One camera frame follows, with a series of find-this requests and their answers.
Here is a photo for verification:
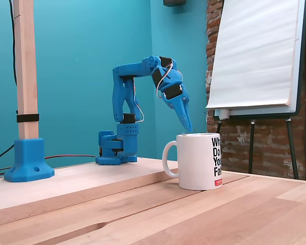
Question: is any white mug black lettering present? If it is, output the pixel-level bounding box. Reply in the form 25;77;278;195
162;132;224;191

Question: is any white flipchart paper pad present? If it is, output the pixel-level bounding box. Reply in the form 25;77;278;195
205;0;302;110

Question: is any flipchart easel stand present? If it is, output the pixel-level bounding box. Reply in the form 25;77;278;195
212;0;306;181

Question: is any thin servo wire loop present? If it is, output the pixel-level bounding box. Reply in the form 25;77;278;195
154;59;176;99

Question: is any black wall-mounted box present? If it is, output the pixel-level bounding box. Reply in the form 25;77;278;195
163;0;187;8

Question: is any red and black cable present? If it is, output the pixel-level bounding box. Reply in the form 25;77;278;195
0;154;99;180

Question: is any black strap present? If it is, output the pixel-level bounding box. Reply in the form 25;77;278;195
16;114;40;124

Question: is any wooden post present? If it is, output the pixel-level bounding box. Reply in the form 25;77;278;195
12;0;40;140

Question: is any black cable along post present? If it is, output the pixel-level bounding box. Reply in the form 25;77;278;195
0;0;18;164

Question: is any blue post base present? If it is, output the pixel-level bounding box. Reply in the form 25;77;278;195
4;138;55;183

